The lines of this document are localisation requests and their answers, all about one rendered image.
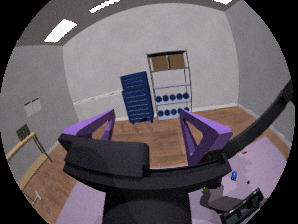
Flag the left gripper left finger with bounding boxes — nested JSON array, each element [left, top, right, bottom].
[[62, 109, 116, 140]]

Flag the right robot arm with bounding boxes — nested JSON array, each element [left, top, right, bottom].
[[222, 80, 295, 159]]

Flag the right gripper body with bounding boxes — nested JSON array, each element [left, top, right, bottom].
[[206, 178, 222, 189]]

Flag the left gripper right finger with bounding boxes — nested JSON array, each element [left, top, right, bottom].
[[179, 109, 233, 166]]

